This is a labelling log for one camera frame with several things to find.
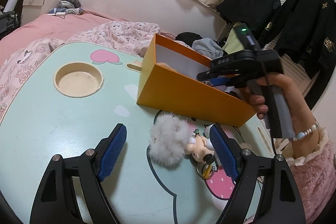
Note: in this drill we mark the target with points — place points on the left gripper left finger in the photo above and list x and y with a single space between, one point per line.
108 151

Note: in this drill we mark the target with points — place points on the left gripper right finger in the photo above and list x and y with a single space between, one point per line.
227 150

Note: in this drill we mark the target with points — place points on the pink fleece sleeve forearm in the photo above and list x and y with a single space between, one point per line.
314 175

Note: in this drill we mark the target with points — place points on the person's right hand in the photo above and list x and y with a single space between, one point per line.
301 116

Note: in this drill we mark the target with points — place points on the yellow-green pillow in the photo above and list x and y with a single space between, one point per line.
232 44

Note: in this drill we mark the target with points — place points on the grey clothing pile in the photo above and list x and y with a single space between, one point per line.
207 47

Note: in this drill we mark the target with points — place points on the black clothing on bed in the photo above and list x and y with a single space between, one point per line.
188 38

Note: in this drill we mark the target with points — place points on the white fluffy pompom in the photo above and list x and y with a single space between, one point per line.
169 136

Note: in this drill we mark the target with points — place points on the orange cardboard box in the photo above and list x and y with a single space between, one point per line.
181 93

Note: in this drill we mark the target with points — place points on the black hanging jacket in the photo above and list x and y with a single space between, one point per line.
304 30

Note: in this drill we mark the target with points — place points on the beige plush toy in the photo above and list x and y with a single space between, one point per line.
167 66

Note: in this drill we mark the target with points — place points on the pink floral duvet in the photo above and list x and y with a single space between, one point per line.
18 65

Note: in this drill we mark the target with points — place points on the folded clothes on bed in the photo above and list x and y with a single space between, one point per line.
67 7

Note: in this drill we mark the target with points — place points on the cartoon figure keychain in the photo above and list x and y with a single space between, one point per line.
202 155

